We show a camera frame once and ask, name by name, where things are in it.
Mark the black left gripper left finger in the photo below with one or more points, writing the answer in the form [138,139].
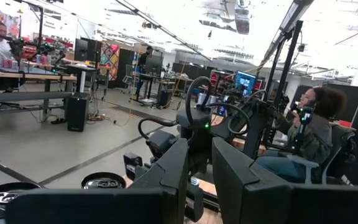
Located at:
[120,207]

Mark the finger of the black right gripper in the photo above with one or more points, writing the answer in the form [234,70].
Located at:
[134,166]
[194,202]

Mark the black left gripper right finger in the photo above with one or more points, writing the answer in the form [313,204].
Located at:
[275,205]

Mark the small black robot arm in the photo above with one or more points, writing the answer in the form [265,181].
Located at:
[42,49]

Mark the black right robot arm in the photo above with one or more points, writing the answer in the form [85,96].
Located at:
[194,140]

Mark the silver blue beverage can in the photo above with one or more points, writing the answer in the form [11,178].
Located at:
[202,99]
[213,100]

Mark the black desk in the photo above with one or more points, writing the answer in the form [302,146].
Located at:
[149,76]

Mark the black computer tower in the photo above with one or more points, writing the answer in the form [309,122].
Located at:
[78,112]

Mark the grey office chair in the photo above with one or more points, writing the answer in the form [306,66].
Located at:
[343,155]

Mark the red parts bin rack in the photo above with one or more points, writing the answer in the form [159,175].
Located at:
[216,76]

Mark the colourful patterned panel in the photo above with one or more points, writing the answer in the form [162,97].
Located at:
[110,59]

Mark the monitor with blue screen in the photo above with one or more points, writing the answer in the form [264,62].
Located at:
[245,82]

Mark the black monitor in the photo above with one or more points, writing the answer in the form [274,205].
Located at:
[85,49]

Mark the wooden workbench grey legs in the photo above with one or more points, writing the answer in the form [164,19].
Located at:
[26,74]

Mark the black aluminium rig frame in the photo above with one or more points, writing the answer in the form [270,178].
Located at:
[288,59]

